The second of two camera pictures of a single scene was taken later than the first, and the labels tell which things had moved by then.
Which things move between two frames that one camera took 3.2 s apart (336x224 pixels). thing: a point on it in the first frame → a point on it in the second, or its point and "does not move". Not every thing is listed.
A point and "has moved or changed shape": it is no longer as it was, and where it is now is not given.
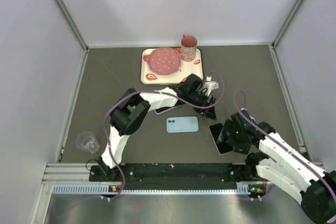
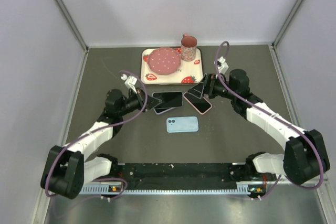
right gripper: [230, 126] → [210, 81]
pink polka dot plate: [164, 61] does not move
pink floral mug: [188, 48] does not move
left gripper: [209, 113] → [140, 97]
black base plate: [171, 176] does not move
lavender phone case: [160, 110] does not move
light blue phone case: [182, 124] does not move
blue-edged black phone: [161, 110] does not move
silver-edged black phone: [222, 148] has moved or changed shape
